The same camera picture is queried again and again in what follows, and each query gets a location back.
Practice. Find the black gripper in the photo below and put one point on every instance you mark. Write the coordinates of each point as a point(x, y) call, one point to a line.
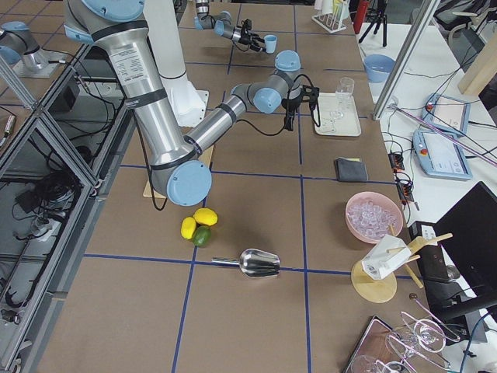
point(241, 36)
point(291, 103)

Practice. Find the light blue plastic cup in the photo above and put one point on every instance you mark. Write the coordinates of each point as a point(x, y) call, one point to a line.
point(270, 43)

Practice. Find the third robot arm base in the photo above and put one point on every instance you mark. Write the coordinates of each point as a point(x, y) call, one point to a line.
point(23, 53)

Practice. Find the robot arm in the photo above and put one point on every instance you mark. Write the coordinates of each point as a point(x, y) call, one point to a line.
point(221, 23)
point(141, 39)

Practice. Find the blue bowl on side table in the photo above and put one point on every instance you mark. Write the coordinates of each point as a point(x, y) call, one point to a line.
point(378, 67)

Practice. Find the pink bowl of ice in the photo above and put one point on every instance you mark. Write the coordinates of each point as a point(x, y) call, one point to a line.
point(370, 216)

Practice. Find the steel ice scoop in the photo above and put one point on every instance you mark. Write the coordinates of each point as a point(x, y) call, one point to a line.
point(253, 263)

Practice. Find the clear wine glass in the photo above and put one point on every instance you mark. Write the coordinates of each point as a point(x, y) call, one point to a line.
point(343, 94)

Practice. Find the cream bear serving tray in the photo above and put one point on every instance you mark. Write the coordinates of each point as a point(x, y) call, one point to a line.
point(348, 126)

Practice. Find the wooden cutting board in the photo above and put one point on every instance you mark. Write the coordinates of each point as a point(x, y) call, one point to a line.
point(149, 186)

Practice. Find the blue teach pendant far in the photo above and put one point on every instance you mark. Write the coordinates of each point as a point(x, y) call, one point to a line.
point(447, 113)

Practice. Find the blue teach pendant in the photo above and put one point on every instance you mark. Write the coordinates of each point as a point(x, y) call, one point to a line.
point(440, 156)
point(447, 113)

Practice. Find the blue teach pendant near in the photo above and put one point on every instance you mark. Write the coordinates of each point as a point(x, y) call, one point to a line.
point(440, 156)

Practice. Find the whole yellow lemon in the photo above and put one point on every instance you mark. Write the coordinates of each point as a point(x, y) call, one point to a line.
point(205, 216)

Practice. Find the green lime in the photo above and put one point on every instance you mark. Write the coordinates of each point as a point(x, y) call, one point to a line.
point(201, 236)

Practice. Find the white carton on stand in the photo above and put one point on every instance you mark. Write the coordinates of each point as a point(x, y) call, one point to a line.
point(385, 257)

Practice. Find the wooden cup stand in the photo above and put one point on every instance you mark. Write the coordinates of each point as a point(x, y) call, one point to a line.
point(384, 290)

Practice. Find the black monitor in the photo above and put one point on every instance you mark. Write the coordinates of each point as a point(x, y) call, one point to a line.
point(472, 249)

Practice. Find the upturned wine glasses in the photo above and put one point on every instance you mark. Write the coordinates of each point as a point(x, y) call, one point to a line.
point(414, 346)

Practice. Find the white wire rack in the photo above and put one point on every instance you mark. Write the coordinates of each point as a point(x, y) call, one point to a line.
point(331, 14)

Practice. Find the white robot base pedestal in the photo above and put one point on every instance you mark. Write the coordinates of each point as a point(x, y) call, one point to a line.
point(188, 104)

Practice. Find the aluminium frame post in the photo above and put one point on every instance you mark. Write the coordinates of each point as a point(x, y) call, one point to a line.
point(414, 35)

